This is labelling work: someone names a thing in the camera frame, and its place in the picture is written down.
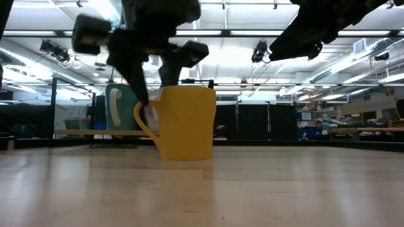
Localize black partition panels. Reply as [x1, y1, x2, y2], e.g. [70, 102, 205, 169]
[216, 103, 298, 141]

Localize purple striped white-handled mug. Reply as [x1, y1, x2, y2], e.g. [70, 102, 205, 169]
[143, 90, 163, 132]

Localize wooden shelf black frame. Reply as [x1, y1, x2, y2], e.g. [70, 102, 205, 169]
[50, 77, 215, 149]

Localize black ceiling spotlight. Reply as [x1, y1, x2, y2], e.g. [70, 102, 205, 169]
[39, 40, 71, 63]

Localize black ceiling-mounted camera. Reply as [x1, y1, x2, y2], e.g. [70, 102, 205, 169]
[251, 40, 270, 63]

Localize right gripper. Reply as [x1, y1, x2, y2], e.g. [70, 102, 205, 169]
[268, 0, 391, 62]

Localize teal white-handled mug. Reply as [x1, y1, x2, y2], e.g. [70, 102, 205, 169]
[105, 83, 140, 132]

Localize yellow mug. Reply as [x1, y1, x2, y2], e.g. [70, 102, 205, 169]
[133, 84, 218, 161]

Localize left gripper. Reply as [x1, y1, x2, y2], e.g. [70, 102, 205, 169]
[71, 13, 210, 107]

